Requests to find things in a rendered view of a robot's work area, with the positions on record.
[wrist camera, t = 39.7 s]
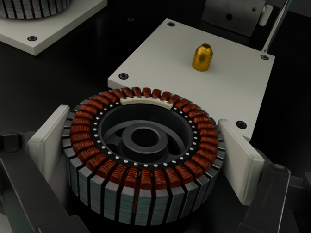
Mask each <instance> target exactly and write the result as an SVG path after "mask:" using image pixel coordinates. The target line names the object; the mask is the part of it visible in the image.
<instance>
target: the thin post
mask: <svg viewBox="0 0 311 233"><path fill-rule="evenodd" d="M292 2H293V0H285V1H284V3H283V5H282V8H281V10H280V12H279V14H278V16H277V18H276V20H275V22H274V24H273V27H272V29H271V31H270V33H269V35H268V37H267V39H266V41H265V43H264V45H263V47H262V49H261V52H262V53H263V54H267V52H268V50H269V48H270V46H271V44H272V42H273V40H274V38H275V36H276V34H277V32H278V30H279V28H280V26H281V24H282V22H283V20H284V18H285V16H286V14H287V12H288V10H289V8H290V6H291V4H292Z"/></svg>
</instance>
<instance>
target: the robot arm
mask: <svg viewBox="0 0 311 233"><path fill-rule="evenodd" d="M69 114H70V107H69V106H68V105H60V106H59V107H58V108H57V109H56V111H55V112H54V113H53V114H52V115H51V116H50V117H49V119H48V120H47V121H46V122H45V123H44V124H43V125H42V126H41V128H40V129H39V130H38V131H37V132H33V131H29V132H27V133H22V132H19V131H6V132H2V133H0V199H1V202H2V204H3V207H4V210H5V213H6V215H7V218H8V221H9V223H10V226H11V229H12V232H13V233H90V232H89V230H88V228H87V227H86V226H85V224H84V223H83V221H82V220H81V219H80V217H79V216H78V215H72V216H69V215H68V213H67V211H66V210H65V208H64V207H63V206H62V204H61V203H60V201H59V200H58V198H57V196H56V195H55V193H54V192H53V190H52V189H51V187H50V186H49V184H48V182H49V180H50V178H51V176H52V174H53V172H54V170H55V168H56V166H57V164H58V162H59V161H60V159H61V157H62V155H63V147H62V130H63V129H64V124H65V121H66V120H67V117H68V115H69ZM218 126H219V128H220V129H221V134H222V135H223V138H224V141H223V142H224V143H225V157H224V160H223V163H222V166H221V169H222V171H223V173H224V174H225V176H226V178H227V179H228V181H229V183H230V185H231V186H232V188H233V190H234V192H235V194H236V195H237V197H238V199H239V201H240V202H241V204H242V205H249V208H248V211H247V213H246V215H245V217H244V220H243V222H242V223H240V224H239V226H238V229H237V231H236V233H279V228H280V223H281V218H282V213H283V209H287V210H291V211H293V214H294V217H295V220H296V223H297V226H298V229H299V233H311V172H306V173H305V176H304V178H299V177H295V176H291V175H290V174H291V172H290V170H289V169H288V168H286V167H284V166H282V165H279V164H273V163H272V162H271V161H270V160H269V159H268V158H267V157H266V156H265V154H264V153H263V152H261V151H260V150H258V149H256V148H253V147H252V146H251V145H250V144H249V143H248V142H247V140H246V139H245V138H244V137H243V136H242V135H241V134H240V133H239V132H238V131H237V130H236V129H235V128H234V127H233V125H232V124H231V123H230V122H229V121H228V120H227V119H219V120H218Z"/></svg>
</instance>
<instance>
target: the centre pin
mask: <svg viewBox="0 0 311 233"><path fill-rule="evenodd" d="M212 57H213V51H212V49H211V46H210V45H209V44H206V43H204V44H202V45H201V46H199V47H198V48H197V49H196V51H195V54H194V58H193V62H192V67H193V68H194V69H195V70H197V71H201V72H204V71H207V70H208V69H209V66H210V63H211V60H212Z"/></svg>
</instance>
